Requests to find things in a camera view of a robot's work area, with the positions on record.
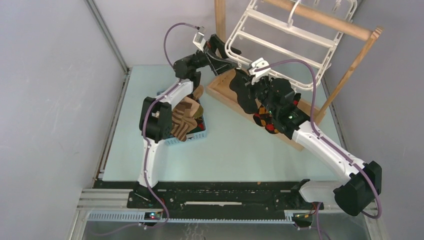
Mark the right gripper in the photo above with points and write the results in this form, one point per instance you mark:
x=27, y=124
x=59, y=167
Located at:
x=258, y=81

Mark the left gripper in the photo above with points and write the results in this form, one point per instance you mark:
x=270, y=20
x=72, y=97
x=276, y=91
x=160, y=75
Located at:
x=218, y=66

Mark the red black argyle sock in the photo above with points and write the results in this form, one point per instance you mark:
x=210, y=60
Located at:
x=272, y=127

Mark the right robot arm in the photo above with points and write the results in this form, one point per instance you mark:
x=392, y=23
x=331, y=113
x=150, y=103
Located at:
x=359, y=184

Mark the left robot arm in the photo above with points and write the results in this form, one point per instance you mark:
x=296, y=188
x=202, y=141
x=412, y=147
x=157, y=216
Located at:
x=156, y=114

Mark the wooden hanger stand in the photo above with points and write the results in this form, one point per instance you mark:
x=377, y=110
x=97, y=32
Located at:
x=219, y=88

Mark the white plastic clip hanger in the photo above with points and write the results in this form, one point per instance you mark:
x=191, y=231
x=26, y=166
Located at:
x=269, y=32

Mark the pile of socks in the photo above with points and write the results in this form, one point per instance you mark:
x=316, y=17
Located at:
x=185, y=113

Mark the light blue perforated basket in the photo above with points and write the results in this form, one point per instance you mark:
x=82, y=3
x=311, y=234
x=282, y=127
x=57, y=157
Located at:
x=197, y=133

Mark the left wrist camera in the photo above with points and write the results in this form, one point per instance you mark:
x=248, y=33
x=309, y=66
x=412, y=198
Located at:
x=199, y=38

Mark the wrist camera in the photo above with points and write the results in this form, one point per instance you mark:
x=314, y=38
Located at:
x=258, y=69
x=199, y=38

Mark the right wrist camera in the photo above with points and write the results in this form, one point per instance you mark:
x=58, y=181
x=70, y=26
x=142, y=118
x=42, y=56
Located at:
x=258, y=69

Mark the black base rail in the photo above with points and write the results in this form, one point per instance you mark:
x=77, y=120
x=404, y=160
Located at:
x=217, y=200

